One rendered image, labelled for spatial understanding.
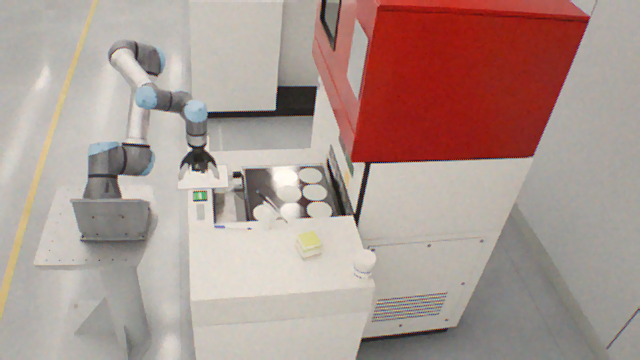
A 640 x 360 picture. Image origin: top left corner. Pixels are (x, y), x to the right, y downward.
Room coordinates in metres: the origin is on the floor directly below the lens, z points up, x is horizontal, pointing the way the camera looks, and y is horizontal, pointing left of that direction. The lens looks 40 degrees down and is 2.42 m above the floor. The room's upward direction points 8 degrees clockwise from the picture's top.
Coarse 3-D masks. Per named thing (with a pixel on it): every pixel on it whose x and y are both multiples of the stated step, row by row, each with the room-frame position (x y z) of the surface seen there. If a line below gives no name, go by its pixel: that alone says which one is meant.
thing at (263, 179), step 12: (264, 168) 1.82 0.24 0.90; (276, 168) 1.83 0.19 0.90; (288, 168) 1.84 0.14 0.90; (300, 168) 1.85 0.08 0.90; (252, 180) 1.73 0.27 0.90; (264, 180) 1.74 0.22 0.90; (276, 180) 1.75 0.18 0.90; (288, 180) 1.76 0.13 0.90; (300, 180) 1.77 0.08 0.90; (324, 180) 1.79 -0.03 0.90; (252, 192) 1.66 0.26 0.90; (264, 192) 1.67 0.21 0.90; (276, 192) 1.67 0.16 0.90; (252, 204) 1.58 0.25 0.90; (276, 204) 1.60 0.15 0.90; (288, 204) 1.61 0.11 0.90; (300, 204) 1.62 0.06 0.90; (252, 216) 1.52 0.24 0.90; (288, 216) 1.55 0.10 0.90; (300, 216) 1.55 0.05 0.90; (336, 216) 1.58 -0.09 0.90
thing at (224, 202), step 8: (232, 192) 1.66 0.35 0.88; (216, 200) 1.60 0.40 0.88; (224, 200) 1.61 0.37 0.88; (232, 200) 1.61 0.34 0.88; (216, 208) 1.55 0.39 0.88; (224, 208) 1.56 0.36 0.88; (232, 208) 1.57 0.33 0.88; (216, 216) 1.51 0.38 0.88; (224, 216) 1.52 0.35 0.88; (232, 216) 1.52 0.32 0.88
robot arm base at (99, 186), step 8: (88, 176) 1.48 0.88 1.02; (96, 176) 1.47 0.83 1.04; (104, 176) 1.48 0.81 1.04; (112, 176) 1.50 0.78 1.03; (88, 184) 1.45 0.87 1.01; (96, 184) 1.44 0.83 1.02; (104, 184) 1.45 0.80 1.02; (112, 184) 1.47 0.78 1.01; (88, 192) 1.42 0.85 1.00; (96, 192) 1.41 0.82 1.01; (104, 192) 1.42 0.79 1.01; (112, 192) 1.44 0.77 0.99; (120, 192) 1.48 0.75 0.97
